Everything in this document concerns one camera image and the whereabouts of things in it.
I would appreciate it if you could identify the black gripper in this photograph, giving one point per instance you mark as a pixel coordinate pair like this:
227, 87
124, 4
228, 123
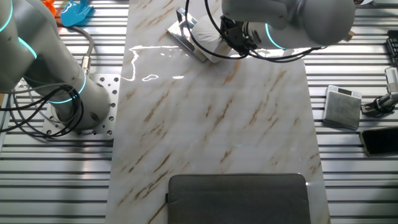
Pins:
244, 37

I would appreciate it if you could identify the shiny metal paper shelf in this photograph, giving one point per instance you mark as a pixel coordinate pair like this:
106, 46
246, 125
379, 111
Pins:
180, 34

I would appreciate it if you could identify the blue toy shovel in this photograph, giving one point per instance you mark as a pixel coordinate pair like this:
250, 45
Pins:
74, 14

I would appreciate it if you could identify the silver digital scale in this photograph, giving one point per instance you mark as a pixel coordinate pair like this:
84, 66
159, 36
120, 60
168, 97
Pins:
342, 109

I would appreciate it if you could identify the black smartphone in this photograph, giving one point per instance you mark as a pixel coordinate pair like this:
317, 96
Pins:
381, 141

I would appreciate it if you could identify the white toilet paper roll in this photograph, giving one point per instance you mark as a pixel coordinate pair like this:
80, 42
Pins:
206, 37

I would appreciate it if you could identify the marble pattern board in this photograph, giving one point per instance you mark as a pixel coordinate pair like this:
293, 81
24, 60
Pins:
202, 124

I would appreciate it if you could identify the orange toy shovel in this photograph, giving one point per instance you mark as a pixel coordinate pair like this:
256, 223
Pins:
49, 6

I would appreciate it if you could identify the grey fabric sleeve pad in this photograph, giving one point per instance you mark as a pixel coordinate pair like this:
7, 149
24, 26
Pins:
239, 202

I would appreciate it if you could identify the black keyboard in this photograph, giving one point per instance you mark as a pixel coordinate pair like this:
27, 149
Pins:
393, 46

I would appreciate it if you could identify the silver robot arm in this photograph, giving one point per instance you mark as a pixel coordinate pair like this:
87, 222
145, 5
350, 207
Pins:
46, 68

